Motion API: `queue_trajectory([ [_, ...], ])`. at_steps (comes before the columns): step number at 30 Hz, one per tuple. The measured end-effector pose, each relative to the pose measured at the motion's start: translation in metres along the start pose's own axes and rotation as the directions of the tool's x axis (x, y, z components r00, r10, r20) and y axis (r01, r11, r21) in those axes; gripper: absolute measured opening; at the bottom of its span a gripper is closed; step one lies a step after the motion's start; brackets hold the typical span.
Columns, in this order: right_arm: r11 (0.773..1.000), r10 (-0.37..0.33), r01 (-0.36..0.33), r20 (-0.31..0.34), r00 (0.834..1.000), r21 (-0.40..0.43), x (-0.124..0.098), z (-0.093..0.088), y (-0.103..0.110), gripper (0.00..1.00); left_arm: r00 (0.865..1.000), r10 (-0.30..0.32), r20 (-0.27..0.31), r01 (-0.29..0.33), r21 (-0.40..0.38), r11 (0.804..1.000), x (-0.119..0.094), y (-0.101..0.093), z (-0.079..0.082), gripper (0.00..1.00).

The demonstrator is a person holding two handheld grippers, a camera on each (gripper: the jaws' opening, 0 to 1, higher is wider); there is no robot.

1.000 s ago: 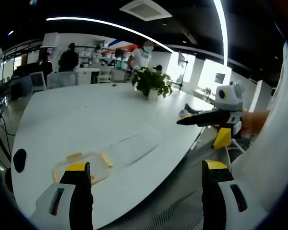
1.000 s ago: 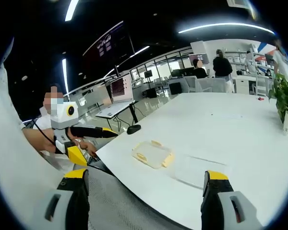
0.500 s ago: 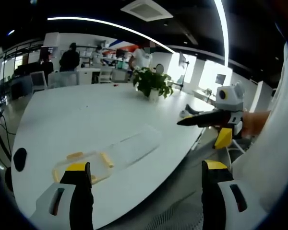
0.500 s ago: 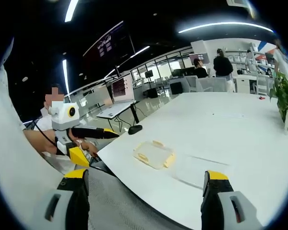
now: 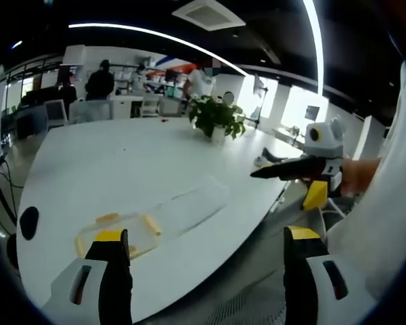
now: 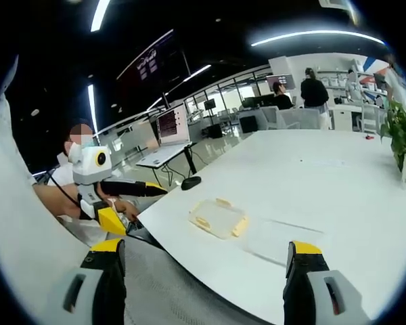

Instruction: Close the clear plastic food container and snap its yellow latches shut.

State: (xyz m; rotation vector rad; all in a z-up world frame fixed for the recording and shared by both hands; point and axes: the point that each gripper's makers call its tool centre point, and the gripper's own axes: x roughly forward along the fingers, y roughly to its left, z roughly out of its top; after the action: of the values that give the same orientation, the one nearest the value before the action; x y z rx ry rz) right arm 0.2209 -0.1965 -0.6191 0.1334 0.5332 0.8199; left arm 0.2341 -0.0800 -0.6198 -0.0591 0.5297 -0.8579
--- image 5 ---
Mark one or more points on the small monitor screen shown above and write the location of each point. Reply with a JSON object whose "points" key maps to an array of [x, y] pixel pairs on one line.
{"points": [[312, 112]]}

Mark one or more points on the white and dark device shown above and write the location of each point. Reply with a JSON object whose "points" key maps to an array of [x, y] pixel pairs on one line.
{"points": [[269, 156]]}

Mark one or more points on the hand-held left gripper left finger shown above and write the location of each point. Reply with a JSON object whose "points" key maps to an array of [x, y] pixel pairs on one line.
{"points": [[101, 271]]}

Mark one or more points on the white chair frame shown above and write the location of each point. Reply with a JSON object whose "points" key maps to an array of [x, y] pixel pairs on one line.
{"points": [[333, 210]]}

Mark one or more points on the person's right hand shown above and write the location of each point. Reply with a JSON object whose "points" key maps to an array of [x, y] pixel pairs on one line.
{"points": [[358, 174]]}

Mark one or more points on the black tripod stand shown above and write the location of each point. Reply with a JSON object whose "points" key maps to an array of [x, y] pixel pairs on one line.
{"points": [[261, 101]]}

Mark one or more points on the long ceiling light strip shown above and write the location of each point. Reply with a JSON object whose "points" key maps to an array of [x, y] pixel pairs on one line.
{"points": [[316, 44], [162, 36]]}

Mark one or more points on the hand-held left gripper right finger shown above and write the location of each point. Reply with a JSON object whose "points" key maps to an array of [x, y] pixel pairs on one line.
{"points": [[304, 271]]}

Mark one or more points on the black oval table grommet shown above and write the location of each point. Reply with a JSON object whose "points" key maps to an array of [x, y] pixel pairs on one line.
{"points": [[29, 222]]}

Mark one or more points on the green potted plant white pot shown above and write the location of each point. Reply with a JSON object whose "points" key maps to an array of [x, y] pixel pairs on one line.
{"points": [[218, 116]]}

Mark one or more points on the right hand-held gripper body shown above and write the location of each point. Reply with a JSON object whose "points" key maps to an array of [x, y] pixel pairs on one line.
{"points": [[325, 139]]}

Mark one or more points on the ceiling air conditioner vent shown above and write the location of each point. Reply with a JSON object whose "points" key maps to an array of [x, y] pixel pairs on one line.
{"points": [[209, 13]]}

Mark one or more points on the white office chair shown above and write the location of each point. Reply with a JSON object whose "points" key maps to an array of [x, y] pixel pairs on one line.
{"points": [[56, 113], [91, 110]]}

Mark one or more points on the clear container with yellow clips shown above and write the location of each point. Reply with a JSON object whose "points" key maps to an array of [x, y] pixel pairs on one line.
{"points": [[122, 230]]}

